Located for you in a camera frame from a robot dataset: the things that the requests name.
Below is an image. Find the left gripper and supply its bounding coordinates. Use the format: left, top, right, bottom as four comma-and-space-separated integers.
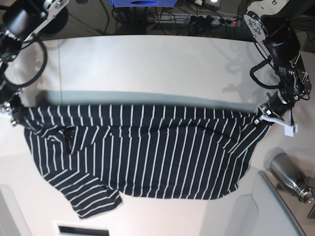
263, 89, 295, 117

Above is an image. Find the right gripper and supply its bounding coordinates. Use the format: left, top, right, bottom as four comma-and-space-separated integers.
0, 86, 27, 126

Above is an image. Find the navy white striped t-shirt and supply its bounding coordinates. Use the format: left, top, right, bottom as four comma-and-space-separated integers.
20, 105, 270, 219

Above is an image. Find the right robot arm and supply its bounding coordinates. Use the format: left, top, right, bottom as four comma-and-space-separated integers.
0, 0, 69, 126

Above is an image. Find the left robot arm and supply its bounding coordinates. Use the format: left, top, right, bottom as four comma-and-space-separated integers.
244, 0, 315, 118

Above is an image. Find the stainless steel water bottle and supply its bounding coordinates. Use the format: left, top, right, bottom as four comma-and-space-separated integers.
270, 153, 315, 204

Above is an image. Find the white power strip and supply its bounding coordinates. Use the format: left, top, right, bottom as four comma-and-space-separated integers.
148, 11, 242, 28

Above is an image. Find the blue box with oval hole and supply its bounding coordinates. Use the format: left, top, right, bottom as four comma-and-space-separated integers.
109, 0, 177, 7

